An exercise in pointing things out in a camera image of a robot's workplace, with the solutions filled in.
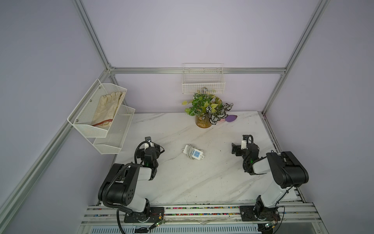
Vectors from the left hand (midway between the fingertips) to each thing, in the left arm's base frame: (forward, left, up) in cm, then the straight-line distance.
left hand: (146, 147), depth 93 cm
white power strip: (-5, -33, -1) cm, 33 cm away
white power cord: (-3, -28, +1) cm, 28 cm away
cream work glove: (+12, +18, +26) cm, 34 cm away
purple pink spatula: (+32, -61, -8) cm, 70 cm away
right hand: (+4, -63, -4) cm, 63 cm away
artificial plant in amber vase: (+17, -40, +17) cm, 47 cm away
